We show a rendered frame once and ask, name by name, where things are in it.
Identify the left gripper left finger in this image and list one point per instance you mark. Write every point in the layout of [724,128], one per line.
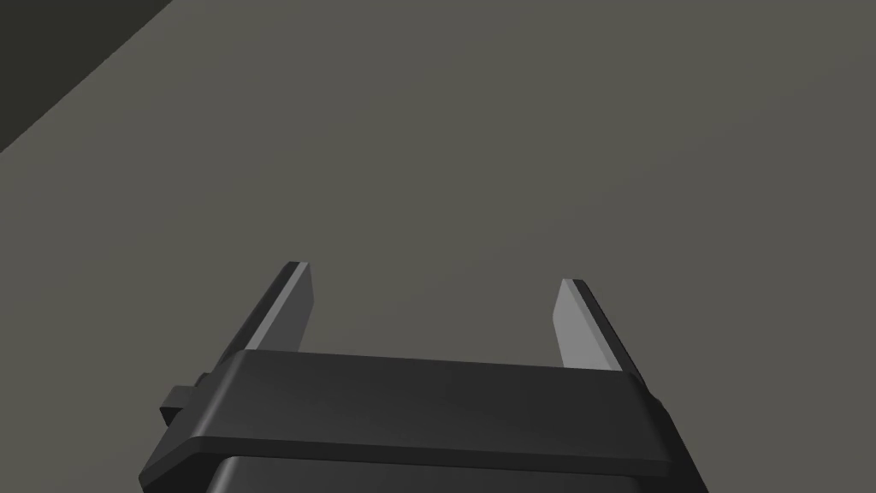
[284,315]

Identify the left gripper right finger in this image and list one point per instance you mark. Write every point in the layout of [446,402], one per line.
[587,332]

